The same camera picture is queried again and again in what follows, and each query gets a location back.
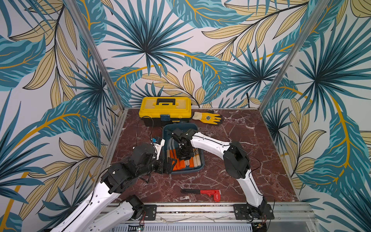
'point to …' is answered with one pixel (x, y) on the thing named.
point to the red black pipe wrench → (216, 193)
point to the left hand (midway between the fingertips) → (167, 162)
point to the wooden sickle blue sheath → (199, 162)
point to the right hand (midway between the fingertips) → (180, 159)
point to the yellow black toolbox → (158, 111)
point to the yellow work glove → (206, 117)
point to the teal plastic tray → (166, 128)
